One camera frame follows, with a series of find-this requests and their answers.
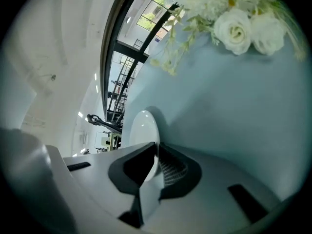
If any light blue table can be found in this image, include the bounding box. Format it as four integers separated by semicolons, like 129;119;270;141
121;6;309;202

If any large white flower bouquet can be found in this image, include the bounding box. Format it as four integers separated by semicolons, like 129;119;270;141
150;0;305;77

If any white ceramic plate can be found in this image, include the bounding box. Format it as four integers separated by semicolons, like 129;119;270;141
128;110;161;182

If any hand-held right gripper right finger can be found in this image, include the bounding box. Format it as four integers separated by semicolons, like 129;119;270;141
143;142;281;234

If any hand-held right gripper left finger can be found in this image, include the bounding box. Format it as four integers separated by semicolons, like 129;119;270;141
62;142;157;229

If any lime green desk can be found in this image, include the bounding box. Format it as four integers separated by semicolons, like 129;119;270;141
107;133;122;151

